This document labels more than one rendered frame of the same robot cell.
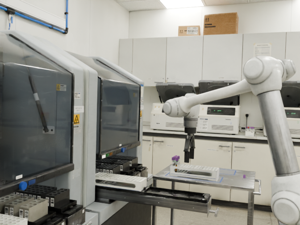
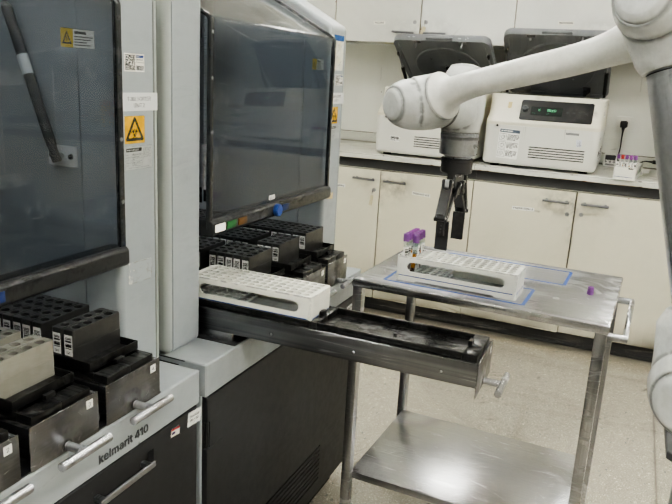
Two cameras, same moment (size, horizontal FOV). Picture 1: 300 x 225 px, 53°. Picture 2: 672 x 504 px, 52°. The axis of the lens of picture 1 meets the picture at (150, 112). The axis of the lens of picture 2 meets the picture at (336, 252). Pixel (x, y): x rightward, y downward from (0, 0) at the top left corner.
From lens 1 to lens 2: 0.25 m
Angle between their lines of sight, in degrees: 13
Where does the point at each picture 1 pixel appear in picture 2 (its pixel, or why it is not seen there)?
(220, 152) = (545, 215)
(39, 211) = (26, 370)
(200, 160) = (493, 234)
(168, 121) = (420, 133)
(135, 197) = (295, 335)
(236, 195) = not seen: hidden behind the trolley
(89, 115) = (176, 118)
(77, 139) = (139, 182)
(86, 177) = (171, 279)
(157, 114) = not seen: hidden behind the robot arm
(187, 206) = (425, 366)
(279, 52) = not seen: outside the picture
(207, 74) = (529, 13)
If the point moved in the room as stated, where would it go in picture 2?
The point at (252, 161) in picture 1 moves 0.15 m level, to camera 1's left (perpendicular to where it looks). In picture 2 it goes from (624, 242) to (592, 240)
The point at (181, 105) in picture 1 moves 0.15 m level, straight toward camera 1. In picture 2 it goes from (433, 98) to (429, 99)
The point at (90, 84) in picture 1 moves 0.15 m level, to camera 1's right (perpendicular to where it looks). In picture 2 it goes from (178, 32) to (258, 36)
